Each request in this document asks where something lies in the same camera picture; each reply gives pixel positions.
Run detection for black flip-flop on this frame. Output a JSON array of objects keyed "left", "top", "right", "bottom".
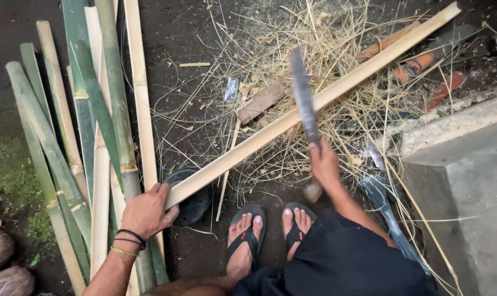
[
  {"left": 226, "top": 203, "right": 267, "bottom": 273},
  {"left": 281, "top": 202, "right": 317, "bottom": 253}
]

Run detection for dark steel machete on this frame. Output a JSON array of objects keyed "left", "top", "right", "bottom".
[{"left": 290, "top": 46, "right": 324, "bottom": 204}]

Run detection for black plastic pot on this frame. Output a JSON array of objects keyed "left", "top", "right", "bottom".
[{"left": 162, "top": 166, "right": 213, "bottom": 227}]

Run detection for person's foot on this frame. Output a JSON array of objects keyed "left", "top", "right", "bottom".
[
  {"left": 282, "top": 208, "right": 313, "bottom": 262},
  {"left": 226, "top": 212, "right": 264, "bottom": 281}
]

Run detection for thin bamboo stick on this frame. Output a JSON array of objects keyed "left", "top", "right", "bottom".
[{"left": 215, "top": 119, "right": 242, "bottom": 223}]

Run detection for long pale bamboo slat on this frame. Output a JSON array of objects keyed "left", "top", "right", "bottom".
[{"left": 165, "top": 1, "right": 462, "bottom": 210}]

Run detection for black left flip-flop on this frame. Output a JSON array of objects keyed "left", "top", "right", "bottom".
[{"left": 226, "top": 203, "right": 267, "bottom": 273}]

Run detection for grey concrete step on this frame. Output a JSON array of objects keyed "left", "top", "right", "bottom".
[{"left": 374, "top": 80, "right": 497, "bottom": 296}]

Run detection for clear plastic wrapper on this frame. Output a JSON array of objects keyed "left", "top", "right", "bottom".
[{"left": 224, "top": 76, "right": 241, "bottom": 104}]

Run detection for black wrist bands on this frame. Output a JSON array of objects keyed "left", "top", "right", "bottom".
[{"left": 113, "top": 229, "right": 147, "bottom": 251}]

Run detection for person's left foot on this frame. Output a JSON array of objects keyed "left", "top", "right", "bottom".
[{"left": 226, "top": 212, "right": 264, "bottom": 281}]

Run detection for brown wooden block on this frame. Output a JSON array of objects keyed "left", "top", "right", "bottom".
[{"left": 237, "top": 74, "right": 293, "bottom": 126}]

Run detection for knife with orange handle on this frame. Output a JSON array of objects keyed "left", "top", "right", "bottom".
[{"left": 392, "top": 24, "right": 479, "bottom": 84}]

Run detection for gold chain bracelet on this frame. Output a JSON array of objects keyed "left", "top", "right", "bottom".
[{"left": 110, "top": 246, "right": 139, "bottom": 257}]

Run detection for reddish brown wooden handle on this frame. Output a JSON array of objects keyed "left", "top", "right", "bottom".
[{"left": 424, "top": 71, "right": 467, "bottom": 112}]

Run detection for blue grey stick broom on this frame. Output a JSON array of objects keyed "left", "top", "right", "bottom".
[{"left": 358, "top": 173, "right": 432, "bottom": 275}]

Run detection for small grey knife blade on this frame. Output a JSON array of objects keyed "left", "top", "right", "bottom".
[{"left": 367, "top": 140, "right": 387, "bottom": 171}]

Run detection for pile of green bamboo slats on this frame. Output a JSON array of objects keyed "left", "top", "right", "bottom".
[{"left": 5, "top": 0, "right": 170, "bottom": 296}]

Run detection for person's left hand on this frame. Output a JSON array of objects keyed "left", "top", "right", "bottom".
[{"left": 120, "top": 183, "right": 180, "bottom": 241}]

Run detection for heap of dry bamboo shavings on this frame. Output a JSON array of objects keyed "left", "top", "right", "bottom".
[{"left": 152, "top": 0, "right": 485, "bottom": 296}]

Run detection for person's right hand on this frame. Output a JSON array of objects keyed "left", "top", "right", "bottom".
[{"left": 308, "top": 139, "right": 342, "bottom": 194}]

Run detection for person's right foot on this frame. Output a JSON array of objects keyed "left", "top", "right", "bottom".
[{"left": 282, "top": 208, "right": 313, "bottom": 262}]

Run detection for black right flip-flop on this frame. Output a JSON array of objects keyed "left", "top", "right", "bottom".
[{"left": 281, "top": 202, "right": 317, "bottom": 253}]

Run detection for person's left leg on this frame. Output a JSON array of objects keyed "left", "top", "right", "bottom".
[{"left": 144, "top": 275, "right": 239, "bottom": 296}]

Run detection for brown wooden stick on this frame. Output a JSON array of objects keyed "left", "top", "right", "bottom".
[{"left": 356, "top": 21, "right": 422, "bottom": 63}]

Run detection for black shorts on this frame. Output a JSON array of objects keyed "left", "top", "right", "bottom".
[{"left": 231, "top": 210, "right": 439, "bottom": 296}]

